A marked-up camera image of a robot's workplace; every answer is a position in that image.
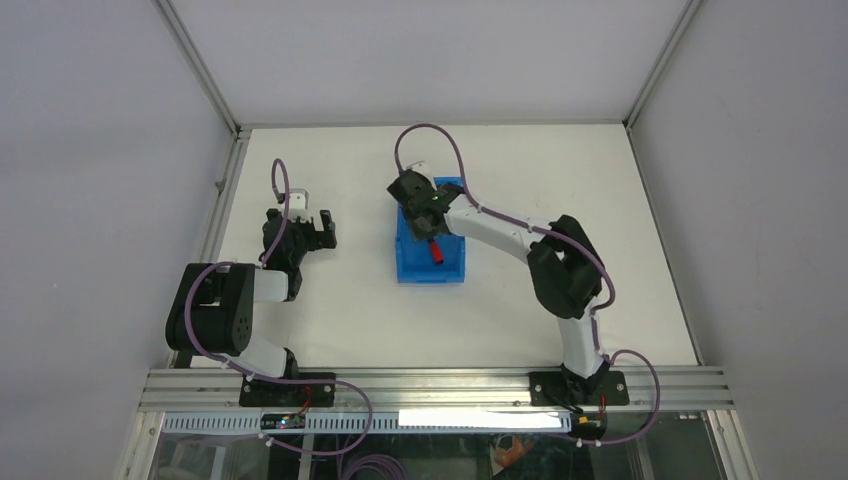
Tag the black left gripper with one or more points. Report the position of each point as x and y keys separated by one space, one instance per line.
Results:
x=318 y=239

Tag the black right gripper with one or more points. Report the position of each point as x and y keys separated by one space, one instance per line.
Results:
x=417 y=233

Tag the red handled screwdriver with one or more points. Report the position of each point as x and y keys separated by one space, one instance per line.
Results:
x=435 y=251

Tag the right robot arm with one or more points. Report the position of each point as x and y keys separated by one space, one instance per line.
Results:
x=565 y=270

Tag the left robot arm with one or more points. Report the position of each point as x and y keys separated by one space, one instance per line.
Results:
x=212 y=313

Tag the blue plastic bin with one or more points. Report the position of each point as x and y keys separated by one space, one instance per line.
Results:
x=413 y=261

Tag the orange object below table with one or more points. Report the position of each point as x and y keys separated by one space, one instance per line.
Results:
x=508 y=449

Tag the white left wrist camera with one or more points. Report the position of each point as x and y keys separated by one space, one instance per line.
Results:
x=298 y=206

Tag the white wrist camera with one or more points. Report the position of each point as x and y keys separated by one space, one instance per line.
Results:
x=298 y=206
x=422 y=168

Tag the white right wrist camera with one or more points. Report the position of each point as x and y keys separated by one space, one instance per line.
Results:
x=422 y=168

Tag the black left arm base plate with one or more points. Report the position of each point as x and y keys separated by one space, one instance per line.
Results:
x=287 y=389

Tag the white slotted cable duct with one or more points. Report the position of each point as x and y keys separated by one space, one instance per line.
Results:
x=406 y=421

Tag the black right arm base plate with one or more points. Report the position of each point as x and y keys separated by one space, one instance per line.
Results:
x=557 y=388

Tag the aluminium frame rail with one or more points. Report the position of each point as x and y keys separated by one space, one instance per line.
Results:
x=671 y=389

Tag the left aluminium corner post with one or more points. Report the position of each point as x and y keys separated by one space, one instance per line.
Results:
x=188 y=49

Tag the aluminium corner post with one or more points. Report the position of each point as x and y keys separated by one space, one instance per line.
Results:
x=188 y=49
x=667 y=51

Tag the right aluminium corner post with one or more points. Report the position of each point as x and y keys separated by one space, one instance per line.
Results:
x=667 y=51

